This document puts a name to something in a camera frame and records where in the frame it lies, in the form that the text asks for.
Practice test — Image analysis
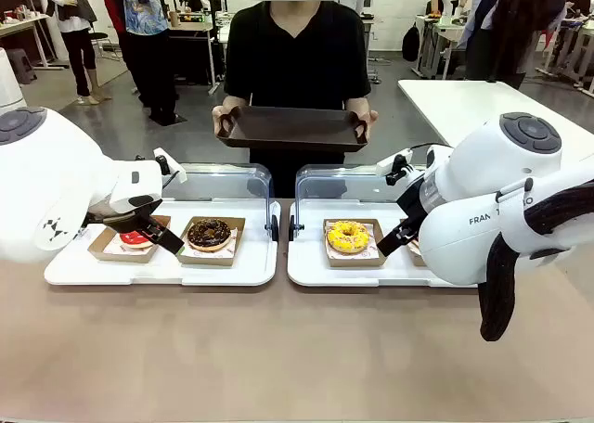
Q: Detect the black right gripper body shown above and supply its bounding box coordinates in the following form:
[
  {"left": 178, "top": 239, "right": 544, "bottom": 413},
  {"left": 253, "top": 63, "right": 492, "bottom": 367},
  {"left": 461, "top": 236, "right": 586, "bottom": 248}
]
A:
[{"left": 395, "top": 174, "right": 427, "bottom": 225}]

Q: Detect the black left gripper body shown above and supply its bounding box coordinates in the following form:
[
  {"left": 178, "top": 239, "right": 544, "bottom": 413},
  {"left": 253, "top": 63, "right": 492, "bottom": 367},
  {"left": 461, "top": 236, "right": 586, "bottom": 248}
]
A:
[{"left": 84, "top": 198, "right": 161, "bottom": 232}]

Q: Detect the dark brown serving tray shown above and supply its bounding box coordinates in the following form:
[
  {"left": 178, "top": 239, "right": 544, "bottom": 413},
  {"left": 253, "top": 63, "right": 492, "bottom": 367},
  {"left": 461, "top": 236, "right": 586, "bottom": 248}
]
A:
[{"left": 214, "top": 105, "right": 371, "bottom": 154}]

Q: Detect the person's right forearm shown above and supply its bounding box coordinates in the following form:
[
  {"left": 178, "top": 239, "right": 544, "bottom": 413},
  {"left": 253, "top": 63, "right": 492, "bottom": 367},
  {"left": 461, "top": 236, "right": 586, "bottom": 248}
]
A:
[{"left": 221, "top": 94, "right": 252, "bottom": 111}]

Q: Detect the red glazed donut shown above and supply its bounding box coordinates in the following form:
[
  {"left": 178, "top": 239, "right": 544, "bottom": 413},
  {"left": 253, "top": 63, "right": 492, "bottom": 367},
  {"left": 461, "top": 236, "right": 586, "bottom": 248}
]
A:
[{"left": 117, "top": 230, "right": 158, "bottom": 251}]

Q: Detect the cardboard box of yellow donut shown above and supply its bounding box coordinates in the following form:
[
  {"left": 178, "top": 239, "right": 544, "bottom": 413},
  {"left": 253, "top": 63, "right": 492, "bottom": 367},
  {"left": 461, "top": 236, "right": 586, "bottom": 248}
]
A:
[{"left": 322, "top": 217, "right": 388, "bottom": 269}]

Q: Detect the cardboard box of red donut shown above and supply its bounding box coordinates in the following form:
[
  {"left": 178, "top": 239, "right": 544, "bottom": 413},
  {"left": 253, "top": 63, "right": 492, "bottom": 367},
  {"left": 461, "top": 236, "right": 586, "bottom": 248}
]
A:
[{"left": 86, "top": 214, "right": 173, "bottom": 264}]

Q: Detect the yellow sprinkled donut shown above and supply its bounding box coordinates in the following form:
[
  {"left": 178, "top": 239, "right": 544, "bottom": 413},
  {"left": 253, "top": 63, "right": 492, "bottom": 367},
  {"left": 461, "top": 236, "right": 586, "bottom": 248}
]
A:
[{"left": 326, "top": 220, "right": 371, "bottom": 255}]

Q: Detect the cardboard box of chocolate donut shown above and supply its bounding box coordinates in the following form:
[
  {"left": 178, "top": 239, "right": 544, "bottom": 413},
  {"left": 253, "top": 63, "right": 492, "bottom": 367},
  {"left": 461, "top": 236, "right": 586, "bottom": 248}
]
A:
[{"left": 172, "top": 215, "right": 247, "bottom": 268}]

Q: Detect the chocolate sprinkled donut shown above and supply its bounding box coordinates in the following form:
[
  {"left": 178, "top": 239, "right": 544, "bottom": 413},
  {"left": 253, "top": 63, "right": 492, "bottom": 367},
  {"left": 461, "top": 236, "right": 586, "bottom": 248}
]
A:
[{"left": 186, "top": 217, "right": 233, "bottom": 251}]

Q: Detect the person in black shirt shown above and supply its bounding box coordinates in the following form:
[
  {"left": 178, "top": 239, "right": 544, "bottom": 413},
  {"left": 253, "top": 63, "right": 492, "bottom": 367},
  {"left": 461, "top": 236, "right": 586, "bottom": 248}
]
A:
[{"left": 223, "top": 0, "right": 373, "bottom": 199}]

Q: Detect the person in blue patterned shirt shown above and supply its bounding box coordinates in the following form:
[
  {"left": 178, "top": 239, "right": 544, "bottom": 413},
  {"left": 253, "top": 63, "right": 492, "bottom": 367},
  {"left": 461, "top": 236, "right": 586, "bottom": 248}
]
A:
[{"left": 92, "top": 0, "right": 181, "bottom": 123}]

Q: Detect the person's left hand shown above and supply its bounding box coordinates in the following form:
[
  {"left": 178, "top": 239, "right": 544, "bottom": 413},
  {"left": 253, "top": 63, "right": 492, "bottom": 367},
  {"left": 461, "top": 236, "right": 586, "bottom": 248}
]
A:
[{"left": 349, "top": 108, "right": 380, "bottom": 143}]

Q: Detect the person's right hand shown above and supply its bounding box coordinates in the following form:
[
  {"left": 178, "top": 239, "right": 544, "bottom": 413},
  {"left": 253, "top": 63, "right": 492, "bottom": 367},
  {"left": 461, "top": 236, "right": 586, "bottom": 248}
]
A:
[{"left": 211, "top": 102, "right": 243, "bottom": 140}]

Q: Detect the printed paper liner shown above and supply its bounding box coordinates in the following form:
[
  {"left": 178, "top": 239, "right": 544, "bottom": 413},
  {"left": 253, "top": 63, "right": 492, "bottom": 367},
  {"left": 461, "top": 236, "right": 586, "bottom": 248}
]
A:
[
  {"left": 177, "top": 224, "right": 240, "bottom": 263},
  {"left": 102, "top": 230, "right": 161, "bottom": 258},
  {"left": 325, "top": 224, "right": 379, "bottom": 262}
]

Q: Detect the white display tray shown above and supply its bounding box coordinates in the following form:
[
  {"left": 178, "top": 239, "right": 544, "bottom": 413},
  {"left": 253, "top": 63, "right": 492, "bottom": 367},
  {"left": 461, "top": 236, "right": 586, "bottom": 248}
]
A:
[
  {"left": 43, "top": 197, "right": 280, "bottom": 288},
  {"left": 286, "top": 198, "right": 480, "bottom": 289}
]

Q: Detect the clear plastic display lid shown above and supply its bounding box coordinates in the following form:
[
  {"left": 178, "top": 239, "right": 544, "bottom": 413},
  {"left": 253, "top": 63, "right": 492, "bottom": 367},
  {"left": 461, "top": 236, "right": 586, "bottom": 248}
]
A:
[
  {"left": 294, "top": 163, "right": 421, "bottom": 233},
  {"left": 159, "top": 161, "right": 274, "bottom": 233}
]

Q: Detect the white rectangular table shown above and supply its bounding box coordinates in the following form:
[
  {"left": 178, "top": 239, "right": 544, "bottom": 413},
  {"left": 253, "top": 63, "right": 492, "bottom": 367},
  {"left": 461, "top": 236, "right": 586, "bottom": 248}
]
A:
[{"left": 396, "top": 79, "right": 594, "bottom": 165}]

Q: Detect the black backpack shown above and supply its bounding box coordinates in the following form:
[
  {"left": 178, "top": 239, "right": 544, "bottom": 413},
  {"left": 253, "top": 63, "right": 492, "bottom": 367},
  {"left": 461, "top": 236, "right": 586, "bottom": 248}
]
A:
[{"left": 400, "top": 22, "right": 421, "bottom": 63}]

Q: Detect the white workbench desk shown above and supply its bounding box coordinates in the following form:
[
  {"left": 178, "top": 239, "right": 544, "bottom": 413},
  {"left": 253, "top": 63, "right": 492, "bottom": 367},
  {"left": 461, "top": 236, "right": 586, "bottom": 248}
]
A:
[{"left": 414, "top": 13, "right": 471, "bottom": 80}]

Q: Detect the white cylindrical air purifier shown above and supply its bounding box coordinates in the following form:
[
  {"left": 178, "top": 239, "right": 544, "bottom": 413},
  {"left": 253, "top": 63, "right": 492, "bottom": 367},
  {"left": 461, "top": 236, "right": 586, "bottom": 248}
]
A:
[{"left": 0, "top": 46, "right": 29, "bottom": 117}]

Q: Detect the grey plastic stool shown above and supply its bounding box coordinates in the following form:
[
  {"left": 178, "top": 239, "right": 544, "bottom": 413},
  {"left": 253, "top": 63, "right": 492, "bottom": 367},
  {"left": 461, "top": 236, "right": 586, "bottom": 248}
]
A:
[{"left": 5, "top": 47, "right": 39, "bottom": 85}]

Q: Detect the desk with green tray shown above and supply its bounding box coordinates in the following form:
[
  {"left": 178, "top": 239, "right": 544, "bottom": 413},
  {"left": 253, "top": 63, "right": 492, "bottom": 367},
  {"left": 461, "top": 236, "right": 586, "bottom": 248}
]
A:
[{"left": 167, "top": 8, "right": 220, "bottom": 96}]

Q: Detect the light wooden desk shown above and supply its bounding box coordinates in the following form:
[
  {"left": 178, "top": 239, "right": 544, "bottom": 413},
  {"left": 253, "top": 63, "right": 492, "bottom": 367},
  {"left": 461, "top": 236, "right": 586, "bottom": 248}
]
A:
[{"left": 0, "top": 11, "right": 64, "bottom": 70}]

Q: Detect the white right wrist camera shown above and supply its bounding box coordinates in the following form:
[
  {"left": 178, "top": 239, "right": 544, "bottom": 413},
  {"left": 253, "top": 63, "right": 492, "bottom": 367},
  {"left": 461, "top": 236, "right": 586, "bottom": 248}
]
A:
[{"left": 376, "top": 147, "right": 415, "bottom": 186}]

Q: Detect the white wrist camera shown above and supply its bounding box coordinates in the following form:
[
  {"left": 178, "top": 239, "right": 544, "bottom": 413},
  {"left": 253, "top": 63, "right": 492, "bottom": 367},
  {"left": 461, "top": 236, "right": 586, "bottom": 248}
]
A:
[
  {"left": 376, "top": 147, "right": 415, "bottom": 186},
  {"left": 135, "top": 147, "right": 188, "bottom": 186}
]

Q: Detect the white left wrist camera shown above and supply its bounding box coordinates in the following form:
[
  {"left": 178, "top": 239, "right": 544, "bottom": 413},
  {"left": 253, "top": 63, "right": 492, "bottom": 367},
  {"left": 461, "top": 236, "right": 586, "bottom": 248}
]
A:
[{"left": 135, "top": 147, "right": 188, "bottom": 186}]

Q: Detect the black braided cable sleeve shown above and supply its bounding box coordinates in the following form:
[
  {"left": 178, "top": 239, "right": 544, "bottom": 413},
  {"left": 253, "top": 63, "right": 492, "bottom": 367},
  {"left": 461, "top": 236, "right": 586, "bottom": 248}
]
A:
[{"left": 478, "top": 180, "right": 594, "bottom": 342}]

